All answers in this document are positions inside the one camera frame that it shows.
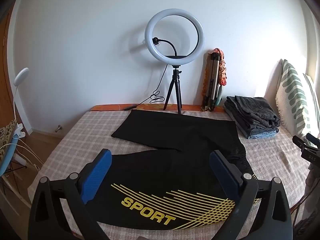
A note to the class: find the folded silver tripod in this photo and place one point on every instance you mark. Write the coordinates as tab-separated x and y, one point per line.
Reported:
212	80

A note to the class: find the plaid blanket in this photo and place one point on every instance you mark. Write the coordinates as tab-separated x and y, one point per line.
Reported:
75	135

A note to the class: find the folded metal tripod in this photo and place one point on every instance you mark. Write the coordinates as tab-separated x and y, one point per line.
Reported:
223	72

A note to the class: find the light blue folded jeans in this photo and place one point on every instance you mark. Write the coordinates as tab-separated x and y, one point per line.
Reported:
262	133

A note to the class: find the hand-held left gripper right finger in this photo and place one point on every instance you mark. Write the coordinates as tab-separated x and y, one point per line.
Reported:
221	172

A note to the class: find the dark grey folded jeans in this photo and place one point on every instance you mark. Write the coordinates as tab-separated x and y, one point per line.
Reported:
255	110

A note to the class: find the black tripod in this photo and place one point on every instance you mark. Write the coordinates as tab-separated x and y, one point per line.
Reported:
176	87

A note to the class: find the white desk lamp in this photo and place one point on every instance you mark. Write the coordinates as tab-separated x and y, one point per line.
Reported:
21	76

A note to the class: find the leopard print cloth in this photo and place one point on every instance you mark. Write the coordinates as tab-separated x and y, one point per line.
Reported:
6	130

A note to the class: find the light blue chair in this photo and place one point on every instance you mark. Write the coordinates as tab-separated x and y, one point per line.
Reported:
7	152

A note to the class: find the grey folded pants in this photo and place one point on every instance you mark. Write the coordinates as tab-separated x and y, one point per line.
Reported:
237	123

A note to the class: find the striped pillow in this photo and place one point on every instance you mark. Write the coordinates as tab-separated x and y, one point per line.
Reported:
312	92

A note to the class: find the wooden door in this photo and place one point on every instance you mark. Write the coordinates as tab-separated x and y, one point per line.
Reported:
5	80

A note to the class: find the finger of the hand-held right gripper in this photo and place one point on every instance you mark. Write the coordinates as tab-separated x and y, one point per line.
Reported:
313	140
302	145

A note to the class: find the green patterned pillow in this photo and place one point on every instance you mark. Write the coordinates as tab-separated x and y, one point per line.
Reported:
292	87

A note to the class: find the black pants with yellow print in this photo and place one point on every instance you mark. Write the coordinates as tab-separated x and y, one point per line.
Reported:
187	142

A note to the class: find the white pillow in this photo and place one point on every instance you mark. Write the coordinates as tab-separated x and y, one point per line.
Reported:
273	80

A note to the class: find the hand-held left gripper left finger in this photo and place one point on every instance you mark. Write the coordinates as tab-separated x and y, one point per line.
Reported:
100	170

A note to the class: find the metal door stop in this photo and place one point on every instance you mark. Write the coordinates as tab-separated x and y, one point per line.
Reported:
59	128

